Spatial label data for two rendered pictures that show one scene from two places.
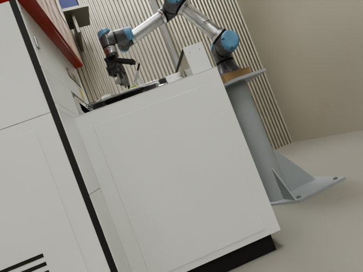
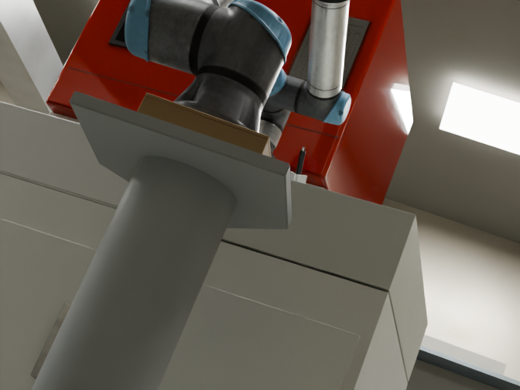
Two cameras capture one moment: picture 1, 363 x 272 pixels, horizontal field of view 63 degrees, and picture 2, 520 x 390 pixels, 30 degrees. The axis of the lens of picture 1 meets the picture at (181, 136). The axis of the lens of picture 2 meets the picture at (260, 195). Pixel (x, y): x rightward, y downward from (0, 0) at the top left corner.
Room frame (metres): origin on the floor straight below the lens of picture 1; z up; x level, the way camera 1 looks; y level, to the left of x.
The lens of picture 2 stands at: (2.67, -1.63, 0.34)
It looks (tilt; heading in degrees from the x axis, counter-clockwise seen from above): 19 degrees up; 117
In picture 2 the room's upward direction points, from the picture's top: 23 degrees clockwise
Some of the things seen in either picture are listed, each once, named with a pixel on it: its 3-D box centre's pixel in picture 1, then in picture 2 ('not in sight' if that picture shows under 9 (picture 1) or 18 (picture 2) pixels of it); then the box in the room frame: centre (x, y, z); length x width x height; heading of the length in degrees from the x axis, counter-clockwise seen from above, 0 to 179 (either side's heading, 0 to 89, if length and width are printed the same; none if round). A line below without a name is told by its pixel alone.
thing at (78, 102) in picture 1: (87, 113); not in sight; (1.56, 0.42, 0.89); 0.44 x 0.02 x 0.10; 7
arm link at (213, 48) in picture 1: (221, 51); (244, 49); (1.95, -0.45, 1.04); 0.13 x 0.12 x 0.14; 11
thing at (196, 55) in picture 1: (189, 75); (95, 171); (1.58, -0.16, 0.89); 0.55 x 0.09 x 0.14; 7
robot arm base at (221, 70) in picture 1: (227, 68); (220, 113); (1.96, -0.44, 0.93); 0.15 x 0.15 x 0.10
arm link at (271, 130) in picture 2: (111, 52); (261, 136); (1.70, 0.20, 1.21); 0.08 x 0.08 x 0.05
